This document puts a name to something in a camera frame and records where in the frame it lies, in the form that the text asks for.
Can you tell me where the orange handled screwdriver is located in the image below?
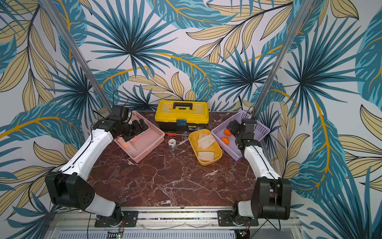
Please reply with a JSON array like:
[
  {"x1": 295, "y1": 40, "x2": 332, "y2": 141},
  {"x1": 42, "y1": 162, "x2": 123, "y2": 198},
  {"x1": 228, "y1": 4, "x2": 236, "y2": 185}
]
[{"x1": 165, "y1": 132, "x2": 188, "y2": 137}]

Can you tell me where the yellow oval tray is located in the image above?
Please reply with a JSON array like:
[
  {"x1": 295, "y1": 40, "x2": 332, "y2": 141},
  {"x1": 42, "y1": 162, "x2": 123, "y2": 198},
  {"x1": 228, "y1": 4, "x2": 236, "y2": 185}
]
[{"x1": 189, "y1": 129, "x2": 223, "y2": 166}]

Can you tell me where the white tape roll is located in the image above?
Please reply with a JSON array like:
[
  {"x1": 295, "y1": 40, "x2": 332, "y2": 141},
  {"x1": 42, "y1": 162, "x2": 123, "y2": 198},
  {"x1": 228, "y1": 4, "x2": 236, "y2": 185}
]
[{"x1": 168, "y1": 139, "x2": 177, "y2": 148}]

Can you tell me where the purple plastic basket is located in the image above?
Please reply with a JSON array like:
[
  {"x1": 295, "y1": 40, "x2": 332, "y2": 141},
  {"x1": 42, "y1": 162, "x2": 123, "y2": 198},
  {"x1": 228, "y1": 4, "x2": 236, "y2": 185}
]
[{"x1": 210, "y1": 110, "x2": 271, "y2": 162}]

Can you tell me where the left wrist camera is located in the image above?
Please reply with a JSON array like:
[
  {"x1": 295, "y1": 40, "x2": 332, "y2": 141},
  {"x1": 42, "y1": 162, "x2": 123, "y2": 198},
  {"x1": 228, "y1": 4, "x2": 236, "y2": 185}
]
[{"x1": 108, "y1": 105, "x2": 132, "y2": 122}]

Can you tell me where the left aluminium frame post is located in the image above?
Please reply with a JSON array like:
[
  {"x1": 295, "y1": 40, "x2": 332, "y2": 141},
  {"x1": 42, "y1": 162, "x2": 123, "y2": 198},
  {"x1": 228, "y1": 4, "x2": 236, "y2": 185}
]
[{"x1": 40, "y1": 0, "x2": 111, "y2": 113}]

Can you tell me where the right aluminium frame post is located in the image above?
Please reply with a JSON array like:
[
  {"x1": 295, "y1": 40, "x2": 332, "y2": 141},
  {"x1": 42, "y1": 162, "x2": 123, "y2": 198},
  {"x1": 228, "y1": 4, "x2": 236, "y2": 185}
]
[{"x1": 253, "y1": 0, "x2": 313, "y2": 119}]

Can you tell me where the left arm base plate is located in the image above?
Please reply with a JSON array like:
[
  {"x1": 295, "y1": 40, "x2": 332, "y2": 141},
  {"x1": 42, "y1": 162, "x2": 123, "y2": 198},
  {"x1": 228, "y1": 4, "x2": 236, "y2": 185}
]
[{"x1": 95, "y1": 211, "x2": 138, "y2": 228}]

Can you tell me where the aluminium frame post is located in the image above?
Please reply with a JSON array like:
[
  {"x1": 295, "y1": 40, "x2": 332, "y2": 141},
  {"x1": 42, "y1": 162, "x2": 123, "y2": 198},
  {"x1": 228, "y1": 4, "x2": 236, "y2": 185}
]
[
  {"x1": 40, "y1": 0, "x2": 111, "y2": 113},
  {"x1": 253, "y1": 0, "x2": 313, "y2": 119}
]

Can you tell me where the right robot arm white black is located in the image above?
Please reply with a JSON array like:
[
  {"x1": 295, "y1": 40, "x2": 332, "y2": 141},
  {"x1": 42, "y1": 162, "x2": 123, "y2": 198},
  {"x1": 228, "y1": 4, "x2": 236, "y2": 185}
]
[{"x1": 227, "y1": 119, "x2": 291, "y2": 224}]

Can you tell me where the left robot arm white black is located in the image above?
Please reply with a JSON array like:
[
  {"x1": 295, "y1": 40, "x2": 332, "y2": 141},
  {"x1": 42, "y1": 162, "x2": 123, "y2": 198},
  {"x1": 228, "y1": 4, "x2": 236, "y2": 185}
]
[{"x1": 45, "y1": 119, "x2": 148, "y2": 220}]

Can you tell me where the pink plastic basket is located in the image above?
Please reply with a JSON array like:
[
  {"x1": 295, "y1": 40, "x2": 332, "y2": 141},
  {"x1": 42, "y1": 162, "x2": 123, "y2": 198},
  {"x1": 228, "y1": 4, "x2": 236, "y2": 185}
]
[{"x1": 114, "y1": 111, "x2": 165, "y2": 163}]

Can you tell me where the front aluminium rail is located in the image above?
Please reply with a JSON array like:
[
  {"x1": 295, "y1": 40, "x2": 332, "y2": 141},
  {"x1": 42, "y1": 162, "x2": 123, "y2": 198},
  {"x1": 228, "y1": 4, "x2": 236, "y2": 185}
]
[{"x1": 45, "y1": 206, "x2": 307, "y2": 239}]

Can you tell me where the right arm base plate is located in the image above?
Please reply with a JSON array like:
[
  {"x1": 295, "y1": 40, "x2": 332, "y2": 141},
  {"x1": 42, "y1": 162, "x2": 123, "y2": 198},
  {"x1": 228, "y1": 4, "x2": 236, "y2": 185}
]
[{"x1": 217, "y1": 210, "x2": 259, "y2": 227}]

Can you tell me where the yellow black toolbox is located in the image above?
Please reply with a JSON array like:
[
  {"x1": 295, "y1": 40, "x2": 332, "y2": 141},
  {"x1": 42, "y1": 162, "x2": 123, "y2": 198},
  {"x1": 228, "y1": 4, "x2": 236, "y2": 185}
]
[{"x1": 155, "y1": 100, "x2": 209, "y2": 132}]

